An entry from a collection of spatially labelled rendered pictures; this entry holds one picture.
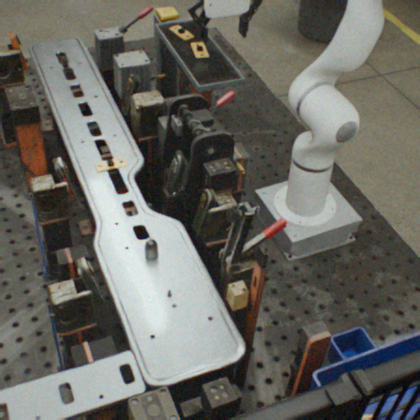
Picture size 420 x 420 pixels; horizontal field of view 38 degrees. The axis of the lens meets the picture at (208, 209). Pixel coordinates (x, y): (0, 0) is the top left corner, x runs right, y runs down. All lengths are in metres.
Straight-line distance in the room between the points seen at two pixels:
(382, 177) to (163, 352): 2.28
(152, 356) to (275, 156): 1.14
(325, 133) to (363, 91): 2.43
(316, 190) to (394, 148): 1.84
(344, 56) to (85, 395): 0.98
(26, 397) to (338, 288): 0.96
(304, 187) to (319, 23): 2.70
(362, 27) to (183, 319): 0.80
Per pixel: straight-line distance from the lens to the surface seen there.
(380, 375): 0.65
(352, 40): 1.56
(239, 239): 1.28
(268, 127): 2.35
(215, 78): 1.73
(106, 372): 1.26
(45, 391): 1.25
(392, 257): 1.96
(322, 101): 1.60
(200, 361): 1.27
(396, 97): 4.03
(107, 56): 2.15
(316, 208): 1.84
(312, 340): 1.09
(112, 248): 1.45
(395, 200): 3.25
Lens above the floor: 2.08
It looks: 44 degrees down
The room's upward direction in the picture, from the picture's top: 5 degrees clockwise
